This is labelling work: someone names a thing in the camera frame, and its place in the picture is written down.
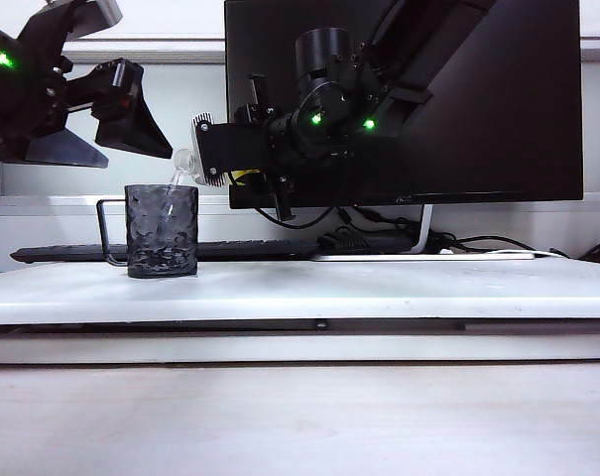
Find aluminium partition frame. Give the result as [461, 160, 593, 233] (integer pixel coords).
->
[0, 39, 600, 214]

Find dark textured cup with handle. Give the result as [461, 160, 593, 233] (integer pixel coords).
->
[96, 182, 200, 279]

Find black computer keyboard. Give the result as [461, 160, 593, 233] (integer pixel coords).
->
[10, 239, 320, 264]

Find silver monitor stand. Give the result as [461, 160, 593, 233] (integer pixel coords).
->
[309, 202, 537, 263]

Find white raised board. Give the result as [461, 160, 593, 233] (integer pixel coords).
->
[0, 260, 600, 326]

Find black computer monitor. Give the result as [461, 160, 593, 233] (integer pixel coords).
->
[223, 0, 584, 209]

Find black camera cable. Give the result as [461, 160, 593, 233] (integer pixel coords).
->
[252, 205, 340, 230]

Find clear bottle with yellow label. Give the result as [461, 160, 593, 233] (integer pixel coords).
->
[172, 147, 261, 192]

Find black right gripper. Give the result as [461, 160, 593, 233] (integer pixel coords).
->
[199, 73, 300, 222]

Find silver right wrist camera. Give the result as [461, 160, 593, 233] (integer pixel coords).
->
[189, 112, 231, 188]

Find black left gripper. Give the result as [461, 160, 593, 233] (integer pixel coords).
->
[11, 4, 175, 170]

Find black cable bundle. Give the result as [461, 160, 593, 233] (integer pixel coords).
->
[316, 207, 415, 255]

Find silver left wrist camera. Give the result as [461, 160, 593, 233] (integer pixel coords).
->
[44, 0, 125, 39]

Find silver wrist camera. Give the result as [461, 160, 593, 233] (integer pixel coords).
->
[44, 0, 125, 39]
[189, 112, 231, 188]

